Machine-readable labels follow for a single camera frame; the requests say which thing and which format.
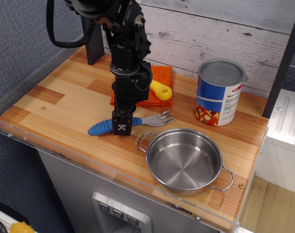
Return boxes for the yellow black object corner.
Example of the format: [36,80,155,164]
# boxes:
[0,222,35,233]

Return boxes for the dark vertical post right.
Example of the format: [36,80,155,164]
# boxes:
[262,23,295,118]

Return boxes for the stainless steel pot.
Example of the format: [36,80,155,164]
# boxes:
[138,128,235,197]

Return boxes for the orange folded towel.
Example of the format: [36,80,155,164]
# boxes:
[110,65,174,108]

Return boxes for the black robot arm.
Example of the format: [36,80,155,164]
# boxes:
[66,0,153,135]

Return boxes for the clear acrylic table guard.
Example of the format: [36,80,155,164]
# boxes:
[0,48,268,233]

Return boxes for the dark vertical post left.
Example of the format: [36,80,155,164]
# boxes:
[85,23,105,65]

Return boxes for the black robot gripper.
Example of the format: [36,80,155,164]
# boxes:
[110,60,153,136]

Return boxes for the blue handled metal fork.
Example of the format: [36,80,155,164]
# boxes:
[88,110,174,136]

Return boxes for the black cable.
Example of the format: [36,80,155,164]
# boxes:
[45,0,97,49]

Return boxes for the yellow handled toy knife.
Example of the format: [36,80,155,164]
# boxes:
[150,80,173,101]

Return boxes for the white ribbed box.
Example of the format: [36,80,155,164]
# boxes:
[255,89,295,192]

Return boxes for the grey toy fridge cabinet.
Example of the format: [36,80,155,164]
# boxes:
[39,151,217,233]

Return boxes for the blue labelled can with lid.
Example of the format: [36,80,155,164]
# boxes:
[194,58,248,127]

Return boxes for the dark vertical post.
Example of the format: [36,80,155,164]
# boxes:
[85,23,105,65]
[262,23,295,118]

